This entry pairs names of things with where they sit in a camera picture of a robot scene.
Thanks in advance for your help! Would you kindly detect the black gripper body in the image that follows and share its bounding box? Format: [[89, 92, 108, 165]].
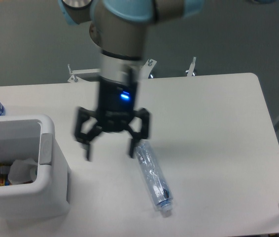
[[96, 78, 138, 133]]

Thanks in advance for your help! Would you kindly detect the crushed clear plastic bottle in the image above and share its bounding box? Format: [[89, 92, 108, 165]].
[[135, 141, 173, 213]]

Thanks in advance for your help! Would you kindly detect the white plastic bag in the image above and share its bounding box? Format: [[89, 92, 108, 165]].
[[8, 158, 38, 183]]

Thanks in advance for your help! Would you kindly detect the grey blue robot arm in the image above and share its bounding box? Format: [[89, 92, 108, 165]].
[[58, 0, 204, 156]]

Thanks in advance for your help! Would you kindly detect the white trash can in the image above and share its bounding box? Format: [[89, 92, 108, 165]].
[[0, 115, 70, 219]]

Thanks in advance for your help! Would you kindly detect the colourful trash in can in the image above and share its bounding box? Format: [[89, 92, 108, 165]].
[[0, 163, 34, 187]]

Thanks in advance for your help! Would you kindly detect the white pedestal foot bracket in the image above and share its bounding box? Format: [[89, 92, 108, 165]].
[[68, 56, 197, 83]]

